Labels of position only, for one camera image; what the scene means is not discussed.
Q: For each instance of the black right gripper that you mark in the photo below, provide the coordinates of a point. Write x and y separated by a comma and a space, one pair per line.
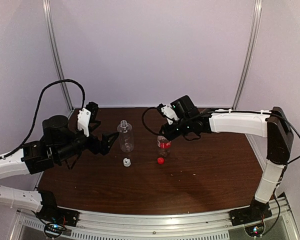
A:
169, 134

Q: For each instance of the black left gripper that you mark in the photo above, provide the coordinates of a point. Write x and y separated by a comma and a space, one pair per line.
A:
104, 147

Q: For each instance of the red label soda bottle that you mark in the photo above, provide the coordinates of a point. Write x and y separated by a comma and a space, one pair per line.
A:
164, 146

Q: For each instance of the clear plastic bottle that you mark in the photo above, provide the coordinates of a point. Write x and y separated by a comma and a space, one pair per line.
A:
126, 138

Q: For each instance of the red soda bottle cap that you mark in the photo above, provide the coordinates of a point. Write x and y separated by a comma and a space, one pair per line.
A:
160, 160

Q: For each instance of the white bottle cap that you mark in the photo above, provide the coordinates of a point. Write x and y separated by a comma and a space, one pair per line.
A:
126, 162

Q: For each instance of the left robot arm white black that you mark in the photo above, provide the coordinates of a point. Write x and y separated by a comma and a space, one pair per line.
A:
57, 145

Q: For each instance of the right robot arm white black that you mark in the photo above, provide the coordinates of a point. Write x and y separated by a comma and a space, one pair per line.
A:
184, 118

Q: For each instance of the left round circuit board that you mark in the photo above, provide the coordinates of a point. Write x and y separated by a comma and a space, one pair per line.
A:
53, 230

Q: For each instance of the round circuit board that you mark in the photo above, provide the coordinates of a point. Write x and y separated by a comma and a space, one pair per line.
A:
53, 230
255, 230

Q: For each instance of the right round circuit board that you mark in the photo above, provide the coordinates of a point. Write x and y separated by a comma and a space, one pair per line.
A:
255, 230

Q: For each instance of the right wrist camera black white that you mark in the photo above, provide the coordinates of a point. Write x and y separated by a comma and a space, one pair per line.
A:
168, 113

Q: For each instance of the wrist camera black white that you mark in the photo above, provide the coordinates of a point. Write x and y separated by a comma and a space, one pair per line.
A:
85, 116
168, 113

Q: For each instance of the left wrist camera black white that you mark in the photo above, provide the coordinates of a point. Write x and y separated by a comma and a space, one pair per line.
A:
85, 116

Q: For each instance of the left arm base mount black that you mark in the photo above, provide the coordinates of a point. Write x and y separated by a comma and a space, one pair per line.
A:
62, 216

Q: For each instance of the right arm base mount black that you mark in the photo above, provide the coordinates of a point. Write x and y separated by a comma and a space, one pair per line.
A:
247, 215

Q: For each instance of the aluminium front rail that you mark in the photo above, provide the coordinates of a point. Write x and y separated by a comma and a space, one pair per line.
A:
213, 225

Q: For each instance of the left aluminium frame post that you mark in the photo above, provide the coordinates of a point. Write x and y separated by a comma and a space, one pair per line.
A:
55, 53

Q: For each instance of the aluminium frame post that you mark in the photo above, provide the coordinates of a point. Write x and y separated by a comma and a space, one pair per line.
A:
55, 53
254, 31

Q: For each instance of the right aluminium frame post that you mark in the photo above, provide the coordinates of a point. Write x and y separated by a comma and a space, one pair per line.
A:
254, 31

